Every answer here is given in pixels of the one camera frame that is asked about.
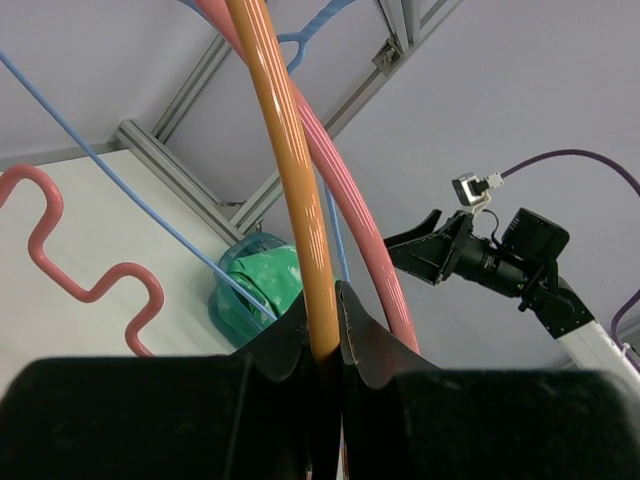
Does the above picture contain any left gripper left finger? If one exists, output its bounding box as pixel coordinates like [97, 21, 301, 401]
[1, 300, 308, 479]

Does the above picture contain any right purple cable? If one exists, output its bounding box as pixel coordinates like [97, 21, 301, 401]
[499, 148, 640, 361]

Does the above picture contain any aluminium frame posts right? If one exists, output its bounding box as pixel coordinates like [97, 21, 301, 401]
[0, 0, 461, 246]

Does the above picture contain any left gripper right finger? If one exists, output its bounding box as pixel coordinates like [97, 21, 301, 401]
[336, 282, 639, 479]

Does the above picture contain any orange plastic hanger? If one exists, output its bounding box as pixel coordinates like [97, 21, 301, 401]
[226, 1, 340, 368]

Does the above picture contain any blue plastic hanger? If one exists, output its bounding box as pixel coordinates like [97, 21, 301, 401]
[1, 1, 355, 290]

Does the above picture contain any pink plastic hanger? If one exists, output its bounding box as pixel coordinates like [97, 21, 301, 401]
[1, 1, 419, 357]

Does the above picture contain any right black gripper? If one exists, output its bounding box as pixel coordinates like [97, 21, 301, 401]
[384, 209, 474, 285]

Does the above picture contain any teal plastic bin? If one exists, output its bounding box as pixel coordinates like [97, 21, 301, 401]
[208, 232, 302, 348]

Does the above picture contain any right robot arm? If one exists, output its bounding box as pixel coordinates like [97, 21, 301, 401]
[384, 208, 639, 387]

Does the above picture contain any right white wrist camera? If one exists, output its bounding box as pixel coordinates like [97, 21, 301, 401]
[451, 173, 504, 207]

